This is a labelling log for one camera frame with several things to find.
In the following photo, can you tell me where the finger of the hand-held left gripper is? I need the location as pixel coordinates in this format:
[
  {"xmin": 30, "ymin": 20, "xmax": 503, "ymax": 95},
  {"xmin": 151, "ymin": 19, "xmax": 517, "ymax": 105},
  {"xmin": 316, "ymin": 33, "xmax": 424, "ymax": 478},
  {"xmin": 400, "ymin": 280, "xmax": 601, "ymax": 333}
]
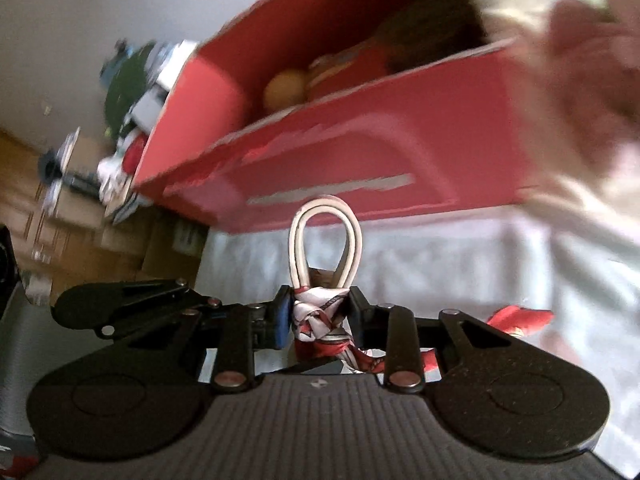
[{"xmin": 120, "ymin": 277, "xmax": 224, "ymax": 312}]

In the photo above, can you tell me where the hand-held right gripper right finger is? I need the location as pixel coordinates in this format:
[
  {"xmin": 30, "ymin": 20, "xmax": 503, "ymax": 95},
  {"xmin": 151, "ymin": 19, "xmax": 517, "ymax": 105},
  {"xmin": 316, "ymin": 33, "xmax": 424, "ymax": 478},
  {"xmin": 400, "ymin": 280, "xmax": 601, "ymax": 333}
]
[{"xmin": 349, "ymin": 285, "xmax": 512, "ymax": 395}]

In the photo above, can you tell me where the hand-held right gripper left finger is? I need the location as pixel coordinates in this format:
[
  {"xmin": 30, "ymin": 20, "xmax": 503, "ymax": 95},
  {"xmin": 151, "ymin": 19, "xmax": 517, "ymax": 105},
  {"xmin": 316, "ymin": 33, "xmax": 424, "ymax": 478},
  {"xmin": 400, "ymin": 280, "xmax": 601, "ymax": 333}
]
[{"xmin": 117, "ymin": 285, "xmax": 292, "ymax": 395}]

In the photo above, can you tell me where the red white patterned scarf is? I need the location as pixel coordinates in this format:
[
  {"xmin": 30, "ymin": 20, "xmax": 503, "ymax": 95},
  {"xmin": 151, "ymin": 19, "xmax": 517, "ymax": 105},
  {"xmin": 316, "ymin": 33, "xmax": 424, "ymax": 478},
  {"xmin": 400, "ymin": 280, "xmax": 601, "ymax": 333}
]
[{"xmin": 292, "ymin": 286, "xmax": 555, "ymax": 375}]

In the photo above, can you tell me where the white loop strap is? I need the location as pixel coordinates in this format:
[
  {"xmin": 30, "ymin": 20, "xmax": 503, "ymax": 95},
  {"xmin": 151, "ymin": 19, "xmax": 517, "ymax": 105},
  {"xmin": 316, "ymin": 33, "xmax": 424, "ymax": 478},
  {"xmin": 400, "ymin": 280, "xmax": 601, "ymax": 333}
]
[{"xmin": 288, "ymin": 195, "xmax": 363, "ymax": 292}]

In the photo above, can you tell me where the red cardboard box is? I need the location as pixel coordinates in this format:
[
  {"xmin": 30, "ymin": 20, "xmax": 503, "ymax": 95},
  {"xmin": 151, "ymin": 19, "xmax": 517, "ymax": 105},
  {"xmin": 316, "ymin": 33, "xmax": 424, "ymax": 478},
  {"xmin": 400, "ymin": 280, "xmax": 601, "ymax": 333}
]
[{"xmin": 131, "ymin": 0, "xmax": 540, "ymax": 235}]

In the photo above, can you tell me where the brown cardboard box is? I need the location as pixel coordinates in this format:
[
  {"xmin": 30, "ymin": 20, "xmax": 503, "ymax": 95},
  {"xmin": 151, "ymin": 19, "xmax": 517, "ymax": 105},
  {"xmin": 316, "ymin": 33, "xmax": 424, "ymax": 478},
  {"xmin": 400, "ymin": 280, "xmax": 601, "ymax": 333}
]
[{"xmin": 52, "ymin": 134, "xmax": 210, "ymax": 286}]

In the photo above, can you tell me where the black bottle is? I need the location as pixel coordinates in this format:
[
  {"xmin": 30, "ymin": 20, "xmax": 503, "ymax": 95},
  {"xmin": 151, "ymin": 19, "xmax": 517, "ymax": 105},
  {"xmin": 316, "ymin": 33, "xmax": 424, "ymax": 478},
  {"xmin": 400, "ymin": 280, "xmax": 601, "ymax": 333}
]
[{"xmin": 61, "ymin": 171, "xmax": 102, "ymax": 195}]

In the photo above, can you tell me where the white cloth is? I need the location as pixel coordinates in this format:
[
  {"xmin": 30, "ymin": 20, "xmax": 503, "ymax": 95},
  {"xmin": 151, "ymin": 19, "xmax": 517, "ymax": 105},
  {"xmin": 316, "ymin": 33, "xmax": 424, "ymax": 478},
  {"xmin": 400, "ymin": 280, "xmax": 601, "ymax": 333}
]
[{"xmin": 96, "ymin": 156, "xmax": 132, "ymax": 203}]

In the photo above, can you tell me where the red cloth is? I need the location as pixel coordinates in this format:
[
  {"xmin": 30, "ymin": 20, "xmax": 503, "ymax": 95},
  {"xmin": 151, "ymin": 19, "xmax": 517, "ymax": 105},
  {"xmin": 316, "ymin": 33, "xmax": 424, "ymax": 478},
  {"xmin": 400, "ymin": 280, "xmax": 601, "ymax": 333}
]
[{"xmin": 122, "ymin": 136, "xmax": 149, "ymax": 172}]

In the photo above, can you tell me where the grey square box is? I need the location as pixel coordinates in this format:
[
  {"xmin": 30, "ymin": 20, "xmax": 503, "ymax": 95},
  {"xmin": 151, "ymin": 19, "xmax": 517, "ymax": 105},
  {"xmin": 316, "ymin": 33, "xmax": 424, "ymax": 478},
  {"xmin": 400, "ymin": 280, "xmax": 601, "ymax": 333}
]
[{"xmin": 131, "ymin": 91, "xmax": 169, "ymax": 132}]

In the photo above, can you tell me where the orange ball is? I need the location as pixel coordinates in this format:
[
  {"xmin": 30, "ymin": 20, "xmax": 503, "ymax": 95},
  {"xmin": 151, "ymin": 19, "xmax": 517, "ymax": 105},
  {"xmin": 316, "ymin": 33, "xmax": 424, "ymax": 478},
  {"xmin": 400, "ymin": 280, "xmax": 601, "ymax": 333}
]
[{"xmin": 263, "ymin": 69, "xmax": 308, "ymax": 114}]

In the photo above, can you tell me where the pink plush toy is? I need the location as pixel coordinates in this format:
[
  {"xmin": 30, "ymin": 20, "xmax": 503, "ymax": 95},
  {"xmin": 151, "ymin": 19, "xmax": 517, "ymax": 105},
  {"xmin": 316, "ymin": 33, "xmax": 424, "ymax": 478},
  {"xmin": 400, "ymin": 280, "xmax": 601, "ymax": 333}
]
[{"xmin": 522, "ymin": 0, "xmax": 640, "ymax": 183}]

